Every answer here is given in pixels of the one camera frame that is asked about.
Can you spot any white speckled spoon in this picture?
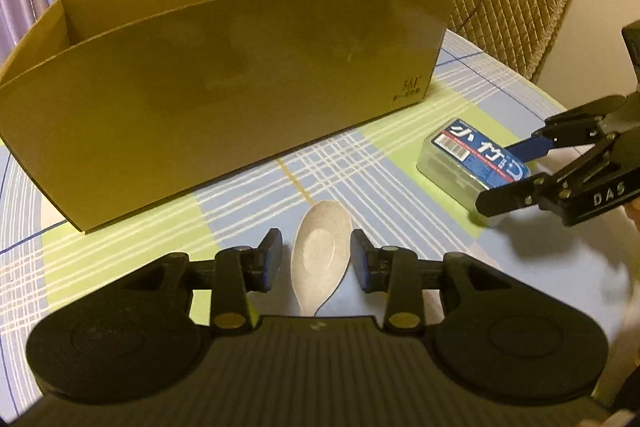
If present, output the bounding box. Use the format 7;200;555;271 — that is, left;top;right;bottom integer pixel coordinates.
290;200;352;317

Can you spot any clear box blue label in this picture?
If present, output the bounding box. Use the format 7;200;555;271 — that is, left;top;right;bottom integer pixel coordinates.
416;118;530;227

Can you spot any brown cardboard sorting box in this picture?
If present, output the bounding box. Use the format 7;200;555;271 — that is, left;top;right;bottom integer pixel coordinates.
1;0;454;231

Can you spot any checked tablecloth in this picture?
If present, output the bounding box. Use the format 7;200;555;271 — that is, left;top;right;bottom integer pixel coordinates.
1;34;639;421

